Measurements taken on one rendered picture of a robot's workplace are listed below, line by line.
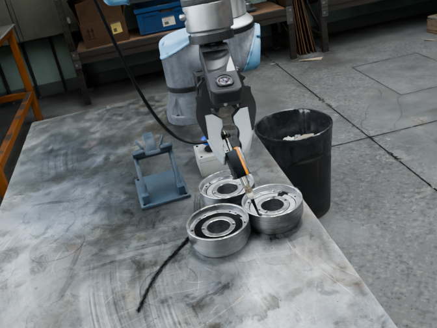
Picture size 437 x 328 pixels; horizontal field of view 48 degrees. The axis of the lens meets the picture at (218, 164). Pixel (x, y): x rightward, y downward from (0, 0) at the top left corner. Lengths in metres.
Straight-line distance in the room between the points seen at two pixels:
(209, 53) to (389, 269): 1.41
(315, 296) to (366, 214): 1.58
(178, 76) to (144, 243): 0.54
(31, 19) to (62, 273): 3.83
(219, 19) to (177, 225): 0.37
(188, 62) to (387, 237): 1.22
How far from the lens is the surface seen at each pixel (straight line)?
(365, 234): 2.16
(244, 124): 0.79
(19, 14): 4.60
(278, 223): 0.82
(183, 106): 1.31
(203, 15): 0.75
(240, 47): 1.25
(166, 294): 0.76
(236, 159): 0.79
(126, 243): 0.90
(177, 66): 1.28
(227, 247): 0.79
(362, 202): 2.37
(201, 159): 1.02
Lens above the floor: 1.29
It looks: 27 degrees down
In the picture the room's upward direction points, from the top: 10 degrees counter-clockwise
